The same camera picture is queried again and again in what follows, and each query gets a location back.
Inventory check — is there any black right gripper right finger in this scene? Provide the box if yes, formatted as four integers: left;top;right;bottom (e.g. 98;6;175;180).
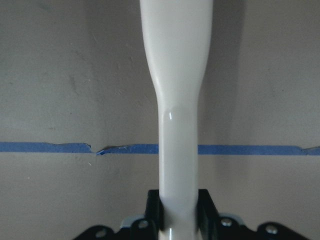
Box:
197;189;220;240

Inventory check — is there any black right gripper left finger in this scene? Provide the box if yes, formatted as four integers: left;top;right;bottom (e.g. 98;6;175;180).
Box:
144;189;164;232

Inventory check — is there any white hand brush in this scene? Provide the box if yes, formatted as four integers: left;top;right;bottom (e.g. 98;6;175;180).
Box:
139;0;214;240

